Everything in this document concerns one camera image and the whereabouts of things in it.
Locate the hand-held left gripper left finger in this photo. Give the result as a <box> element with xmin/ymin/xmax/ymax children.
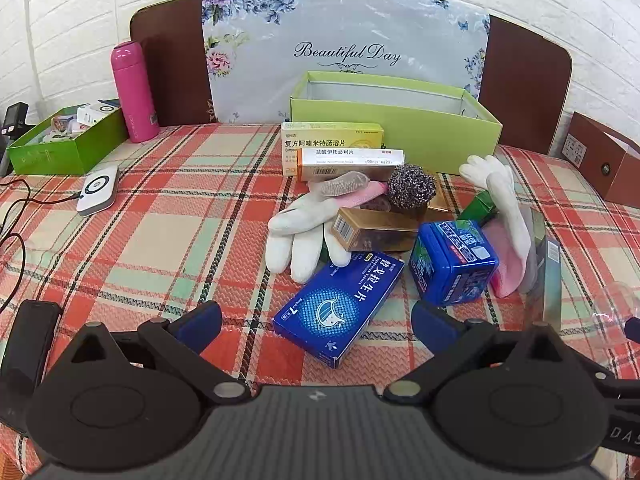
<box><xmin>65</xmin><ymin>301</ymin><xmax>251</xmax><ymax>406</ymax></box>

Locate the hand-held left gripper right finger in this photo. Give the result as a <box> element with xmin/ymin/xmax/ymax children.
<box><xmin>384</xmin><ymin>300</ymin><xmax>576</xmax><ymax>403</ymax></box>

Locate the blue printed tin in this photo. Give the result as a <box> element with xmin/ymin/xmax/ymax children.
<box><xmin>409</xmin><ymin>220</ymin><xmax>500</xmax><ymax>307</ymax></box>

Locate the blue medicine box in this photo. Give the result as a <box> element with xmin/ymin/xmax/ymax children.
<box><xmin>272</xmin><ymin>251</ymin><xmax>405</xmax><ymax>370</ymax></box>

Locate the grey green slim box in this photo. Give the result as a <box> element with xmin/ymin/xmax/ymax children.
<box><xmin>525</xmin><ymin>207</ymin><xmax>563</xmax><ymax>323</ymax></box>

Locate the shiny gold box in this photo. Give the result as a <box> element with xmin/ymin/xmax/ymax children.
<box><xmin>331</xmin><ymin>206</ymin><xmax>420</xmax><ymax>253</ymax></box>

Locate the small dark green box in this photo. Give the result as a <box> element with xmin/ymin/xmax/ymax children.
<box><xmin>456</xmin><ymin>191</ymin><xmax>498</xmax><ymax>227</ymax></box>

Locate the steel wool scrubber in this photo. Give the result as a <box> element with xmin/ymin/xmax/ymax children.
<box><xmin>387</xmin><ymin>164</ymin><xmax>437</xmax><ymax>208</ymax></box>

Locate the white glove with pink cuff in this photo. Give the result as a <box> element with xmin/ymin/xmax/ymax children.
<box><xmin>459</xmin><ymin>155</ymin><xmax>538</xmax><ymax>297</ymax></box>
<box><xmin>265</xmin><ymin>180</ymin><xmax>388</xmax><ymax>284</ymax></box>

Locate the orange and white medicine box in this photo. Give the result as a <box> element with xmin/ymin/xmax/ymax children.
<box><xmin>296</xmin><ymin>148</ymin><xmax>407</xmax><ymax>182</ymax></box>

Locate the large green cardboard box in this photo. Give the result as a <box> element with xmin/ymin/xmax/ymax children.
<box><xmin>289</xmin><ymin>71</ymin><xmax>503</xmax><ymax>176</ymax></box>

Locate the yellow medicine box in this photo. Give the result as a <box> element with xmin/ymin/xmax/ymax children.
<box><xmin>281</xmin><ymin>121</ymin><xmax>386</xmax><ymax>177</ymax></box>

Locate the clear plastic container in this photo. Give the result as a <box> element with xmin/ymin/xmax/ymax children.
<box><xmin>590</xmin><ymin>280</ymin><xmax>640</xmax><ymax>346</ymax></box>

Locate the plaid bedsheet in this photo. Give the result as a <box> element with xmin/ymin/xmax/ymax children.
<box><xmin>0</xmin><ymin>122</ymin><xmax>640</xmax><ymax>480</ymax></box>

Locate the white portable charger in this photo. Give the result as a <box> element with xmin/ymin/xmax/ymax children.
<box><xmin>76</xmin><ymin>165</ymin><xmax>120</xmax><ymax>217</ymax></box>

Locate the black smartphone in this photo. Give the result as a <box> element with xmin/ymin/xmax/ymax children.
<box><xmin>0</xmin><ymin>300</ymin><xmax>63</xmax><ymax>436</ymax></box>

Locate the brown cardboard box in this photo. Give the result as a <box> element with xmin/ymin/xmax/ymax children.
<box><xmin>565</xmin><ymin>111</ymin><xmax>640</xmax><ymax>202</ymax></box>

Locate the small green cardboard box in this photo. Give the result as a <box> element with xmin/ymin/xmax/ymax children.
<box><xmin>6</xmin><ymin>100</ymin><xmax>130</xmax><ymax>176</ymax></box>

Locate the small white box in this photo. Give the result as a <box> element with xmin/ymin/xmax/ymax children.
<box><xmin>75</xmin><ymin>101</ymin><xmax>122</xmax><ymax>126</ymax></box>

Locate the pink thermos bottle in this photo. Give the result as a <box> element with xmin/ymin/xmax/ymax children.
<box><xmin>110</xmin><ymin>40</ymin><xmax>162</xmax><ymax>143</ymax></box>

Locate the black electronic device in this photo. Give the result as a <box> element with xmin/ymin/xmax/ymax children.
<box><xmin>0</xmin><ymin>102</ymin><xmax>30</xmax><ymax>178</ymax></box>

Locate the floral and brown wooden headboard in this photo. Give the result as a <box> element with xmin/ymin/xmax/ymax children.
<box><xmin>129</xmin><ymin>0</ymin><xmax>573</xmax><ymax>156</ymax></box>

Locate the black cable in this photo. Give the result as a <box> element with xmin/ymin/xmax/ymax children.
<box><xmin>0</xmin><ymin>232</ymin><xmax>27</xmax><ymax>312</ymax></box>
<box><xmin>0</xmin><ymin>179</ymin><xmax>83</xmax><ymax>207</ymax></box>

